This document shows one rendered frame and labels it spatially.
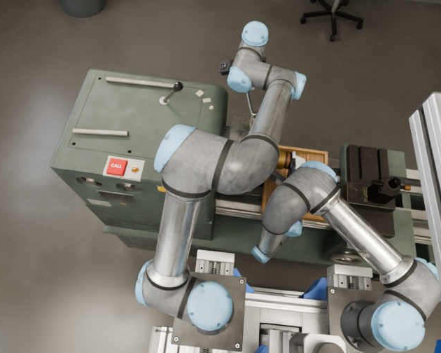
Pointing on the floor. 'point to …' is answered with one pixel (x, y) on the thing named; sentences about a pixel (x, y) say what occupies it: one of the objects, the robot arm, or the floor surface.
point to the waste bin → (82, 7)
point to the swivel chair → (333, 15)
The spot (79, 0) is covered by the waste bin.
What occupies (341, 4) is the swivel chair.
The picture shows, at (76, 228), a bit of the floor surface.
